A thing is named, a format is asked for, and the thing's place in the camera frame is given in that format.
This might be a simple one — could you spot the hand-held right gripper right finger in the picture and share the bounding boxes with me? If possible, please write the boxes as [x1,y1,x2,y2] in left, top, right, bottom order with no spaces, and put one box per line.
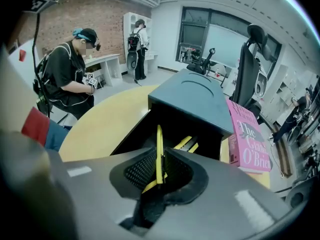
[146,147,292,240]

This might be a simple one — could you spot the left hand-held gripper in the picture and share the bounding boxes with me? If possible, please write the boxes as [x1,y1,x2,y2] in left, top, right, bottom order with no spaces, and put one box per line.
[27,0,58,14]

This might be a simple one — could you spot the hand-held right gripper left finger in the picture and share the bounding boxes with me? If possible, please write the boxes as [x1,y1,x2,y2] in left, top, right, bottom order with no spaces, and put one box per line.
[48,146,163,240]

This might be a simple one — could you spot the yellow cutlery piece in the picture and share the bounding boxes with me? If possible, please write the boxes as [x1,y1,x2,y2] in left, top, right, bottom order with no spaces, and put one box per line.
[174,135,193,150]
[186,142,200,153]

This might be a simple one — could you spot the round wooden table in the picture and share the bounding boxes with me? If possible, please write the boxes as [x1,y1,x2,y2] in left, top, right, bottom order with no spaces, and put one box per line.
[58,84,272,190]

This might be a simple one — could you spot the pink book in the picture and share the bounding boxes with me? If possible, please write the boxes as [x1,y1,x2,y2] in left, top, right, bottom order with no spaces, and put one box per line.
[226,98,273,174]

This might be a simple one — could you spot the person's blue jeans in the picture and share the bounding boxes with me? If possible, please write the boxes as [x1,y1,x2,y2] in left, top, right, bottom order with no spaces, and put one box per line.
[44,120,70,153]

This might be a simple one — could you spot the wooden step platform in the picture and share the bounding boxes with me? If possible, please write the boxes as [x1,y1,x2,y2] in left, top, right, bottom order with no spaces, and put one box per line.
[272,122,294,178]

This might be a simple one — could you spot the person's red jersey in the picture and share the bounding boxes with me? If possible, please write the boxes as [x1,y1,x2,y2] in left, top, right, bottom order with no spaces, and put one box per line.
[20,106,51,148]

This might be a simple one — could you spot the tall white arched cabinet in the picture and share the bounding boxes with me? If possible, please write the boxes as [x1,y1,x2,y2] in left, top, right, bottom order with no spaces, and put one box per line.
[122,11,153,72]

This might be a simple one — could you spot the low white cabinet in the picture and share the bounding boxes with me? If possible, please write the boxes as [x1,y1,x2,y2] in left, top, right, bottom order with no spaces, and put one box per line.
[83,53,124,88]

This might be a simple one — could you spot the black office chair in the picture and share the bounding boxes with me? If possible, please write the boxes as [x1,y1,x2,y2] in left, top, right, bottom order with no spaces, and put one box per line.
[186,47,217,76]
[229,23,273,125]

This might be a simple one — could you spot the dark framed window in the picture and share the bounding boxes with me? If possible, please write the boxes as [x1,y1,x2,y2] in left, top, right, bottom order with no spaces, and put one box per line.
[174,5,283,73]

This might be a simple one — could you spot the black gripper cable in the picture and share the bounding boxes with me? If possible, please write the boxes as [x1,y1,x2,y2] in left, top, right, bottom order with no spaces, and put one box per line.
[31,11,42,67]

